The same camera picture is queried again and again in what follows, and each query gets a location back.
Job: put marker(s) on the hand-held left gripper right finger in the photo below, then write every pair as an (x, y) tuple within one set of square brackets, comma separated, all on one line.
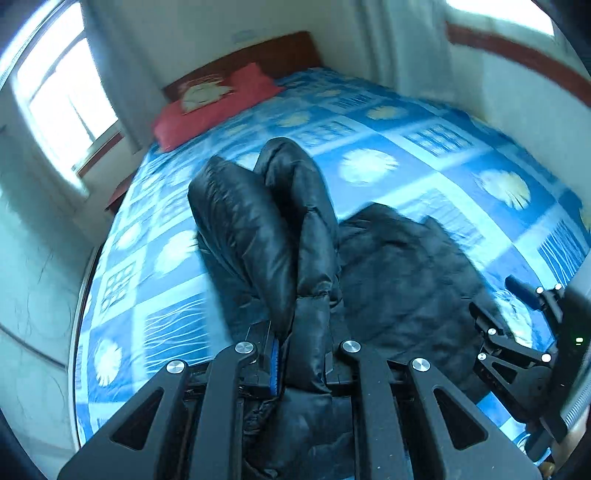
[(365, 371)]

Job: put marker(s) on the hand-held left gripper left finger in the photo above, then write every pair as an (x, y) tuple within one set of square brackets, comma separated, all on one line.
[(275, 364)]

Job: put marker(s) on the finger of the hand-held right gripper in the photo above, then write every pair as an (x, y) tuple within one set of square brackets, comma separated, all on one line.
[(521, 290), (508, 344)]

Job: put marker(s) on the black puffer jacket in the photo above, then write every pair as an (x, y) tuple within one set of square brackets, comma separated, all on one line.
[(392, 277)]

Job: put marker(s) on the bed with blue patterned sheet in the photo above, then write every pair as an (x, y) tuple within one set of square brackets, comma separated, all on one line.
[(415, 138)]

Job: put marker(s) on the dark wooden nightstand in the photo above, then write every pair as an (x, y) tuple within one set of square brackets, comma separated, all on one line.
[(119, 196)]

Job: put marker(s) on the red pillow with cream print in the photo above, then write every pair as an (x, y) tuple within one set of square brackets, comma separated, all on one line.
[(242, 92)]

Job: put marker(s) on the brown wooden headboard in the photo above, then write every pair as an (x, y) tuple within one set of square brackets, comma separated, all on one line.
[(286, 55)]

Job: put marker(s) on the white curtain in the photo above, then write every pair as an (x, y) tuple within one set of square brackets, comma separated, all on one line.
[(120, 69)]

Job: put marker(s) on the bright window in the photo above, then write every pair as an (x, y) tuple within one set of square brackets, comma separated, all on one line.
[(60, 97)]

